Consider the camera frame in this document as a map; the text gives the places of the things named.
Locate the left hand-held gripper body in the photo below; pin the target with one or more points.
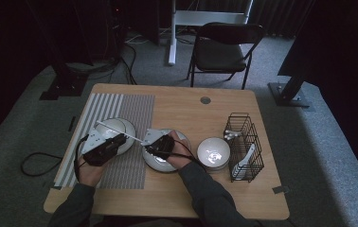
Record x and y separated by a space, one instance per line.
99 151

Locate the black stand with bolted base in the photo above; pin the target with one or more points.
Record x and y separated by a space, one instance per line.
289 94

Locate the white plate with dark rim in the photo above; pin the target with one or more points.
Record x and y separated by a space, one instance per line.
158 164
130 132

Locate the stack of white spoons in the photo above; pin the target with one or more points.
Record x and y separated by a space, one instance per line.
248 154

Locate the black cloth panel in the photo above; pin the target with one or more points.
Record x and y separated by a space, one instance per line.
341 63

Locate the small grey tape piece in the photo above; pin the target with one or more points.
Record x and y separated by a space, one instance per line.
57 188

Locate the white bowl with dark rim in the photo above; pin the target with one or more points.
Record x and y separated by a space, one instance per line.
213 169
213 153
117 123

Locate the grey table grommet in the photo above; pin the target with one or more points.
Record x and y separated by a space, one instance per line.
205 100

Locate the person's left hand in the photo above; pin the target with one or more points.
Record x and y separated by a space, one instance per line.
90 175

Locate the white chopstick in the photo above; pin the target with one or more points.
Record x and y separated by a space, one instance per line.
232 132
229 138
104 125
230 135

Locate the white desk frame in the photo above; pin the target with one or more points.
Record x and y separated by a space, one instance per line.
172 47

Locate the black folding chair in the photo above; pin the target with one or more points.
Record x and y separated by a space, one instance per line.
218 56

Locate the person's right hand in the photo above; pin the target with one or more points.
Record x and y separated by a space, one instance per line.
182 156

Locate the grey striped placemat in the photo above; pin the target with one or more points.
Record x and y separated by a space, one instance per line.
129 107

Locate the dark pleated curtain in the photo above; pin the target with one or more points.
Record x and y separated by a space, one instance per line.
275 15

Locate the black stand base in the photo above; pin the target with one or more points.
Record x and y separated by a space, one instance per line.
63 88

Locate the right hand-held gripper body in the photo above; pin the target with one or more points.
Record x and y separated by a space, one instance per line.
161 146

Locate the dark computer tower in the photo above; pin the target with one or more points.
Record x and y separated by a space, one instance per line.
115 31

